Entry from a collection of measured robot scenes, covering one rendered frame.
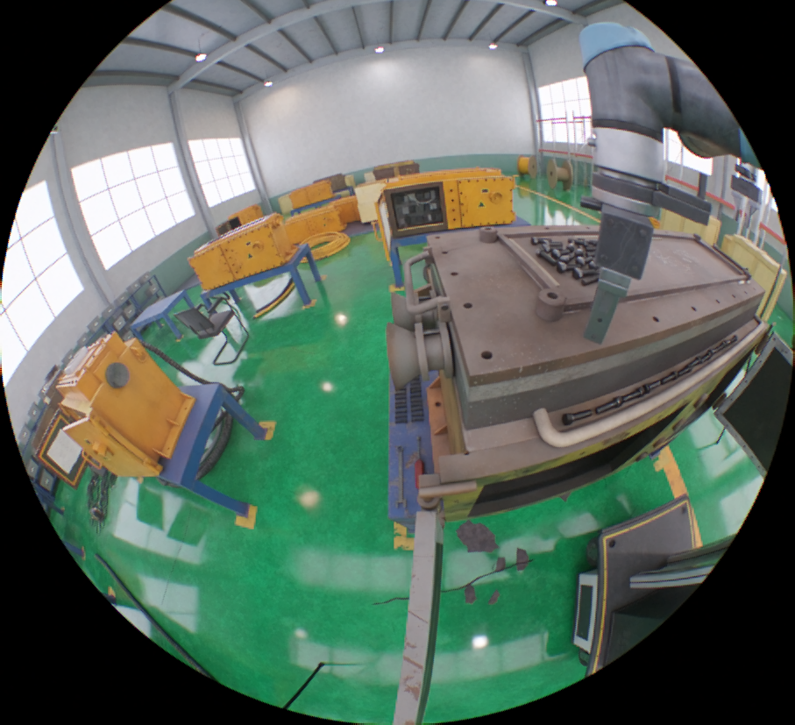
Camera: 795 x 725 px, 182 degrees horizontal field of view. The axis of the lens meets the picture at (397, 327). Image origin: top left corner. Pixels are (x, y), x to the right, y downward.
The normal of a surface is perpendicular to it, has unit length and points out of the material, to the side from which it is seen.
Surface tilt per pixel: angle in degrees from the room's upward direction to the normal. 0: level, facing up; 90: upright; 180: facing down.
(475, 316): 0
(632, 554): 0
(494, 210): 90
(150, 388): 90
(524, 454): 0
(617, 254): 90
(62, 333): 90
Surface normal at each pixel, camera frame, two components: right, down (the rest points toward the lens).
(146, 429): 0.98, -0.17
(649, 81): -0.77, 0.55
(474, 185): 0.03, 0.63
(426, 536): -0.18, -0.76
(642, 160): -0.43, 0.63
